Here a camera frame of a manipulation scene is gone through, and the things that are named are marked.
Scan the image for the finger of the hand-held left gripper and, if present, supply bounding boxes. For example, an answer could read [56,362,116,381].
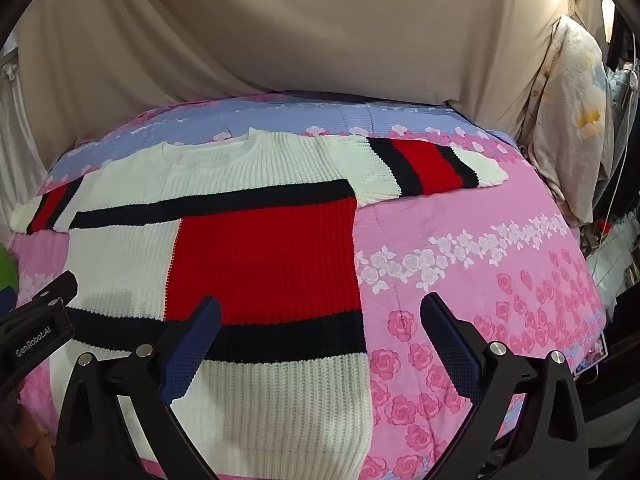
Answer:
[0,271,79,333]

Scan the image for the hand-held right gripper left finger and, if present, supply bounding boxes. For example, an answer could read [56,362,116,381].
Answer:
[56,296,223,480]

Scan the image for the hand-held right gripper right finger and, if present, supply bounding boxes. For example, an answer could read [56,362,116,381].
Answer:
[420,292,587,480]

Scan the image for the white red black knit sweater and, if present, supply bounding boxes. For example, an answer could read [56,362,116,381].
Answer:
[10,127,510,480]

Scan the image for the pile of light clothes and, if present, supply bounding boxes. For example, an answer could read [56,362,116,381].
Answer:
[580,210,640,311]

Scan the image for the green bag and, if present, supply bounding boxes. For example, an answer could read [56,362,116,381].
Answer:
[0,245,20,293]

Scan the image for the pink floral bed sheet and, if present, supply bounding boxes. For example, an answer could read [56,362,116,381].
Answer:
[10,91,608,480]

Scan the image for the white pleated curtain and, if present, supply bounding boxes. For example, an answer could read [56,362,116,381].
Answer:
[0,40,51,211]

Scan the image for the pale floral quilt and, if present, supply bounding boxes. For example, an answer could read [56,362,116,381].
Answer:
[530,15,616,228]

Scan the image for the light blue hanging garment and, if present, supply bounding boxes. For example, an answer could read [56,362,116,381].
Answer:
[602,57,640,128]

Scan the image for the beige backdrop cloth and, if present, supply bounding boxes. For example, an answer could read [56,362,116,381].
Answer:
[15,0,608,166]

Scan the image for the white cable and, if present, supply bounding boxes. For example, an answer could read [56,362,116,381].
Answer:
[602,67,640,226]

